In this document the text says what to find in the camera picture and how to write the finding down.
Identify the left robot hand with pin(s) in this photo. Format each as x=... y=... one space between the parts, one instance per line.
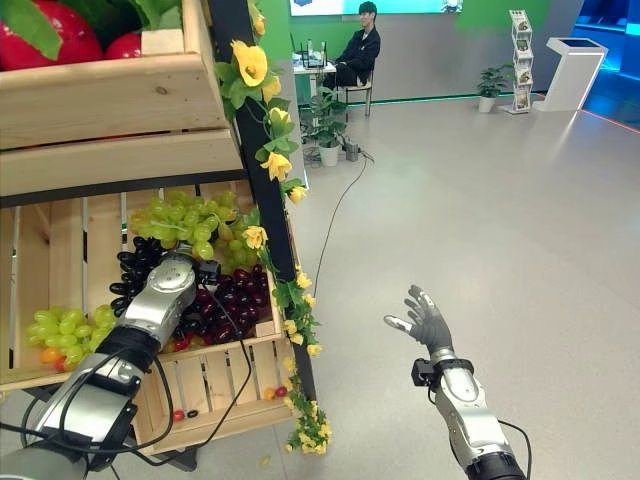
x=184 y=250

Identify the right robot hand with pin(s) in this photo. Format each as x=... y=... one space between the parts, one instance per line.
x=432 y=327

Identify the large green grape bunch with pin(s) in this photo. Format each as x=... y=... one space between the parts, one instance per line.
x=175 y=220

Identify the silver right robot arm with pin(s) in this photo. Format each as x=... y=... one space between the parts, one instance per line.
x=465 y=410

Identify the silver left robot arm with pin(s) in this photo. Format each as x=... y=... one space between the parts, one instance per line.
x=160 y=292

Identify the black grape bunch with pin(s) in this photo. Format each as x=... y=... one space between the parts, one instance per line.
x=137 y=262

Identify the dark red grape bunch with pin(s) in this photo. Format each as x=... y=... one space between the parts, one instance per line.
x=240 y=300

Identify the red cherry tomatoes cluster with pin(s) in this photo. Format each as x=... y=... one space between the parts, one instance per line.
x=180 y=343

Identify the wooden crate with grapes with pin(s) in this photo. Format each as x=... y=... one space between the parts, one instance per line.
x=65 y=260

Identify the low slatted wooden crate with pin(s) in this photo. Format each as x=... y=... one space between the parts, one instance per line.
x=225 y=380

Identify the small green grape bunch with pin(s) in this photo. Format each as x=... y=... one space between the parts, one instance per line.
x=65 y=327

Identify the red cherry tomato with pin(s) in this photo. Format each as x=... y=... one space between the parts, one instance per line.
x=178 y=415
x=280 y=391

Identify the yellow cherry tomato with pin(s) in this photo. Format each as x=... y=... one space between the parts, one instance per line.
x=270 y=393

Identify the orange cherry tomato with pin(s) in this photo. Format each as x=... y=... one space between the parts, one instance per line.
x=50 y=356

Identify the wooden crate with apples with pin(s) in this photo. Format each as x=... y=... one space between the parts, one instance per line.
x=110 y=95

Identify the large potted plant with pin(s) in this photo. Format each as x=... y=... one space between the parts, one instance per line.
x=325 y=125

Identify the grey power box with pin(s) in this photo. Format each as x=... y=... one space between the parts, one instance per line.
x=352 y=152

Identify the yellow flower garland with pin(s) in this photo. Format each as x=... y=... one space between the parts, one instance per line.
x=252 y=62

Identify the white desk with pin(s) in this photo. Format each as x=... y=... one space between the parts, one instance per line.
x=307 y=82

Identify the small red apple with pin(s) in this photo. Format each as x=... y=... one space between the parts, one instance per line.
x=122 y=47

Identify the black router with antennas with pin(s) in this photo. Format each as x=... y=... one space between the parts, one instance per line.
x=312 y=60

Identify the large red apple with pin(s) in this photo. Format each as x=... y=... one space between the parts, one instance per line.
x=75 y=42

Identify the wooden chair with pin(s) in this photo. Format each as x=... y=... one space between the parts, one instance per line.
x=362 y=90

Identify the small potted plant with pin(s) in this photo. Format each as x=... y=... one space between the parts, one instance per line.
x=492 y=85

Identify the person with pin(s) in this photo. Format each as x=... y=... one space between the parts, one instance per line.
x=357 y=50

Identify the green artificial leaves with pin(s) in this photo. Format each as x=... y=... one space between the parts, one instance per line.
x=30 y=25

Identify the white brochure rack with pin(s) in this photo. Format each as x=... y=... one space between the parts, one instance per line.
x=521 y=60

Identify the white kiosk stand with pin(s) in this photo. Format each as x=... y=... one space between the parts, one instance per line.
x=570 y=75

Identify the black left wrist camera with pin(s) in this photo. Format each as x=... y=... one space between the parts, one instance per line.
x=209 y=271

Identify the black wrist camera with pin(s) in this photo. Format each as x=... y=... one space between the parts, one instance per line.
x=209 y=271
x=421 y=372

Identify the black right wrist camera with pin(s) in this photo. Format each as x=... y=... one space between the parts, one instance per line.
x=421 y=372

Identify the black shelf frame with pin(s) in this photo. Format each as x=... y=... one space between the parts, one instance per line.
x=270 y=200

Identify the wall display screen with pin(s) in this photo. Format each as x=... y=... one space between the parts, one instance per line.
x=400 y=6

